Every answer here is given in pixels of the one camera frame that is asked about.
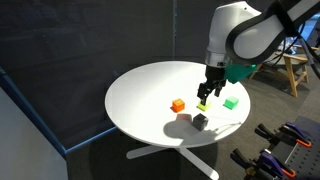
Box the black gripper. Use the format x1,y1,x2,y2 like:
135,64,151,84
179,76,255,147
196,64,228,107

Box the gray block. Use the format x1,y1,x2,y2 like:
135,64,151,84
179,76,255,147
192,112,210,132

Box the lime green block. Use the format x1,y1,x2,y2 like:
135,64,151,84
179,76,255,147
196,99,212,113

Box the orange block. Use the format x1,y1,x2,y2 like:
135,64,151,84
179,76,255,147
171,97,186,113

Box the white table base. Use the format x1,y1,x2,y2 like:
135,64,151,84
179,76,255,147
125,142,220,180

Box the wooden stool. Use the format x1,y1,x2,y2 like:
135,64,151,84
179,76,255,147
249,44,320,98

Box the purple clamp with orange tip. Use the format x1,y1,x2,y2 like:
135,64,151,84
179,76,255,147
254,121,313,149
230,147,297,180

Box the blue box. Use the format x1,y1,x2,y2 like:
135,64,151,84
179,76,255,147
300,14,320,44

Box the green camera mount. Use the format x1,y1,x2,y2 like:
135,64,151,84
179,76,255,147
224,62,258,85

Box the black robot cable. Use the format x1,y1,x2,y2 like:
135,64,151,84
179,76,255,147
273,6,320,81

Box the orange-handled clamps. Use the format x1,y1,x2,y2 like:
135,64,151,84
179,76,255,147
248,115,320,180

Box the blue frame base bar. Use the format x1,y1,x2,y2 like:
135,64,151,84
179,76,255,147
63,125,119,156

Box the blue frame post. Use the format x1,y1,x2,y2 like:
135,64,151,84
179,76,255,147
0,64,68,157

